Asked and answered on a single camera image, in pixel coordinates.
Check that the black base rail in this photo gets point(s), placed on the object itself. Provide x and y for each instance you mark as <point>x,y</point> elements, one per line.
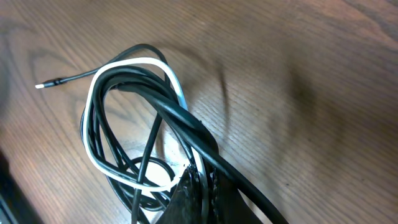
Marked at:
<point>15,207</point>

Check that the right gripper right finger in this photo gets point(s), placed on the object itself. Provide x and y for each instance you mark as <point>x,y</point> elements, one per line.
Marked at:
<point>226,203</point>

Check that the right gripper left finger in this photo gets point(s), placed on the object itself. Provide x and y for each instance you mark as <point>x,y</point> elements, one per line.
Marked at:
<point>185,204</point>

